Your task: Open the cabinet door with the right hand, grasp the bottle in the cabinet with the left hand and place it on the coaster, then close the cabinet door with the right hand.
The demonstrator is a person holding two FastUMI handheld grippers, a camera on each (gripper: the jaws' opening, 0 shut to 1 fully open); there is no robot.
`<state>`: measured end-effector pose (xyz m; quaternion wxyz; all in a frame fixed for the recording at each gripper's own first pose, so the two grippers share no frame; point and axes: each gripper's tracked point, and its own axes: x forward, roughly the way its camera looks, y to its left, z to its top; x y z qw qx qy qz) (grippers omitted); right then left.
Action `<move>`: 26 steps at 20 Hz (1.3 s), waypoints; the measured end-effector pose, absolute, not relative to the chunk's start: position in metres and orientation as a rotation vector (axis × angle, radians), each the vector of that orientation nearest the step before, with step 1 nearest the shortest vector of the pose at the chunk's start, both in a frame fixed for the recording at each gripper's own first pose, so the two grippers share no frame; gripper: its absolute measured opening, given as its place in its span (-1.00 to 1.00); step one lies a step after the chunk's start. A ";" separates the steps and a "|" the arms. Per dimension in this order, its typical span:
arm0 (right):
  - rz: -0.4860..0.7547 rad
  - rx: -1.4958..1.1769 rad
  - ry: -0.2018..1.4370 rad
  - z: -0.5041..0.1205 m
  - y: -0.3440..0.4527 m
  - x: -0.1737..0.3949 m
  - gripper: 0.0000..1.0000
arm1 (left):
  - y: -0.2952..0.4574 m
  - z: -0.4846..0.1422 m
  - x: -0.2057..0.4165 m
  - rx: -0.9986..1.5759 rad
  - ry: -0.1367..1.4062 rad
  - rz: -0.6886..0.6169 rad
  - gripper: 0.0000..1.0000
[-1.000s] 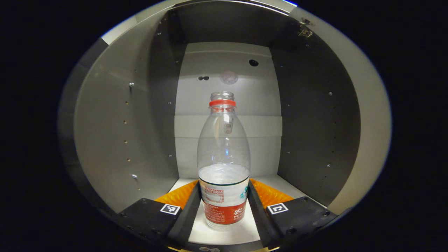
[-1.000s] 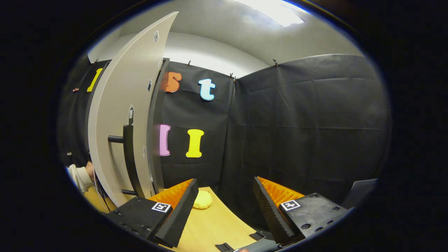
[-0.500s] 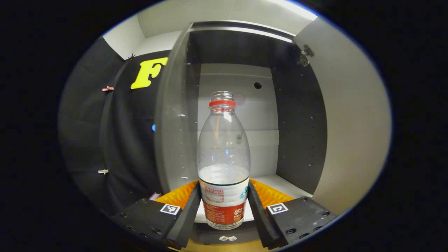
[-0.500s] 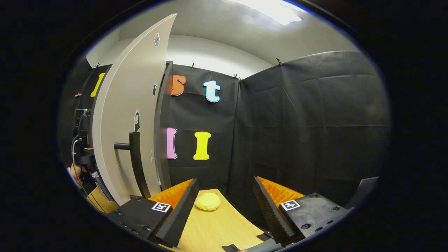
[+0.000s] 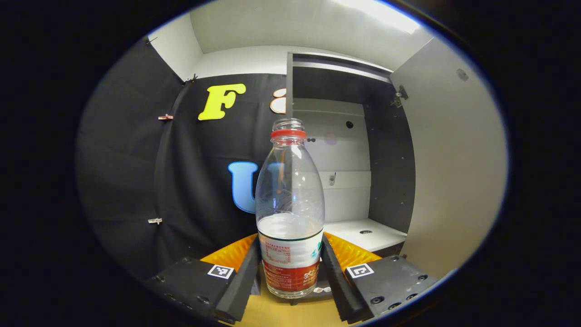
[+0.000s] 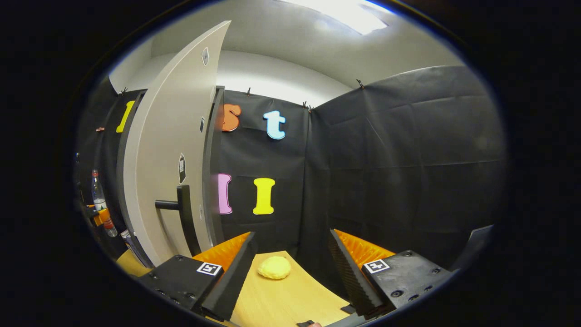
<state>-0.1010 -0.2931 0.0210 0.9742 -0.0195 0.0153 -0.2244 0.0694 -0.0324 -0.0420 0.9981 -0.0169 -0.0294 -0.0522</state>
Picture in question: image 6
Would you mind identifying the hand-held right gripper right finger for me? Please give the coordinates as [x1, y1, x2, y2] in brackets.
[328, 228, 454, 318]

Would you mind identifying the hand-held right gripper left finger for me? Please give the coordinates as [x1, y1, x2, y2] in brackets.
[136, 232, 257, 321]

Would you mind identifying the clear plastic bottle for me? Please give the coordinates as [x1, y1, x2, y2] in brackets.
[91, 169, 119, 238]

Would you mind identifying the black door handle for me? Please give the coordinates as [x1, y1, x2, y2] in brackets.
[154, 185, 203, 258]

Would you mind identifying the beige cabinet door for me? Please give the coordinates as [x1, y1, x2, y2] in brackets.
[116, 20, 232, 268]

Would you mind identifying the yellow lumpy object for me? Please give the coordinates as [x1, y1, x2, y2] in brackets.
[257, 256, 292, 280]

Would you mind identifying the black backdrop cloth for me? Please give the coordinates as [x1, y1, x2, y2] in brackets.
[75, 66, 507, 291]

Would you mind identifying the dark grey slab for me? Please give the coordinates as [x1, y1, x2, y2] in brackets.
[454, 225, 494, 272]

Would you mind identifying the long ceiling light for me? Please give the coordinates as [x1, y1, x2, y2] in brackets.
[290, 0, 389, 35]

